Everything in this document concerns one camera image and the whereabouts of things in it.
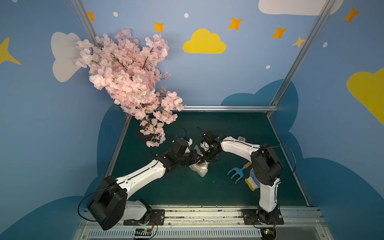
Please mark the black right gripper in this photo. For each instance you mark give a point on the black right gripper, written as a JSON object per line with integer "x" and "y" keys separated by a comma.
{"x": 208, "y": 151}

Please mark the right controller circuit board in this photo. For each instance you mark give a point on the right controller circuit board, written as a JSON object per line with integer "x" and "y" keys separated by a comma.
{"x": 268, "y": 234}

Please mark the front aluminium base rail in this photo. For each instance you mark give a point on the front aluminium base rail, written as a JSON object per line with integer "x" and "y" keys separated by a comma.
{"x": 216, "y": 223}

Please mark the left floor edge rail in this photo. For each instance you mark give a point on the left floor edge rail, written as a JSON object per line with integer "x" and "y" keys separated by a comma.
{"x": 117, "y": 150}

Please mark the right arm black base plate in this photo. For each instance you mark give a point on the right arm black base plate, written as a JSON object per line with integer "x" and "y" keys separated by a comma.
{"x": 255, "y": 216}

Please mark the left controller circuit board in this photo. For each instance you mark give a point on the left controller circuit board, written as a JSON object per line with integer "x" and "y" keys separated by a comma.
{"x": 142, "y": 234}

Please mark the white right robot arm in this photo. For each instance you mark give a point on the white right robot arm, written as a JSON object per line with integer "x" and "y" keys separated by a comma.
{"x": 267, "y": 168}

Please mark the aluminium frame post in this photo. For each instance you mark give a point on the aluminium frame post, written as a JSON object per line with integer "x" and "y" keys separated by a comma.
{"x": 311, "y": 37}
{"x": 85, "y": 20}

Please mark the pink cherry blossom tree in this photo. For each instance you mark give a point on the pink cherry blossom tree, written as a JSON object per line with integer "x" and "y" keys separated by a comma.
{"x": 129, "y": 74}

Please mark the controller circuit board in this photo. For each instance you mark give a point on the controller circuit board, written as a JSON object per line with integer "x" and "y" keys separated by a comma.
{"x": 142, "y": 234}
{"x": 268, "y": 234}

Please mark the blue hand rake wooden handle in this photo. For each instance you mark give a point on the blue hand rake wooden handle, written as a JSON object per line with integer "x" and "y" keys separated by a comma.
{"x": 239, "y": 172}

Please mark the floor edge rail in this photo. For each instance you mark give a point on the floor edge rail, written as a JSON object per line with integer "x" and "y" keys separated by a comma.
{"x": 117, "y": 150}
{"x": 288, "y": 160}

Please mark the rear aluminium frame rail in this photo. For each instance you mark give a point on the rear aluminium frame rail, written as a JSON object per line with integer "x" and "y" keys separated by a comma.
{"x": 230, "y": 109}

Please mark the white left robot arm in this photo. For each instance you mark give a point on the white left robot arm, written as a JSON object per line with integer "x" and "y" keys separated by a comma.
{"x": 110, "y": 202}

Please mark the blue dotted work glove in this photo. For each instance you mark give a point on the blue dotted work glove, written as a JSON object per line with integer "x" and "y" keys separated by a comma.
{"x": 252, "y": 182}

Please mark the right floor edge rail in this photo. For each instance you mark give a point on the right floor edge rail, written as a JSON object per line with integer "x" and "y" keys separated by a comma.
{"x": 288, "y": 160}

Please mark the left aluminium frame post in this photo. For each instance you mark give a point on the left aluminium frame post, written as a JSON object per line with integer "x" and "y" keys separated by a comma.
{"x": 85, "y": 20}

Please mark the right aluminium frame post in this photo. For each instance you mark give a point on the right aluminium frame post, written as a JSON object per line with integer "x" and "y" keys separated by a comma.
{"x": 311, "y": 37}

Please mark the clear bubble wrap sheet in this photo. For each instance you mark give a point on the clear bubble wrap sheet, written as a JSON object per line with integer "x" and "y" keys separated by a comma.
{"x": 201, "y": 165}

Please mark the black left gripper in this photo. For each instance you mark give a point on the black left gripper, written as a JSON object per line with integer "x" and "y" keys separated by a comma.
{"x": 192, "y": 156}

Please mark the white tape dispenser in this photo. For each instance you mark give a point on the white tape dispenser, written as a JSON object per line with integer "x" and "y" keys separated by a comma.
{"x": 242, "y": 139}

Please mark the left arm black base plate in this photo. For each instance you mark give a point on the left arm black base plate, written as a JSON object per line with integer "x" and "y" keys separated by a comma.
{"x": 154, "y": 217}

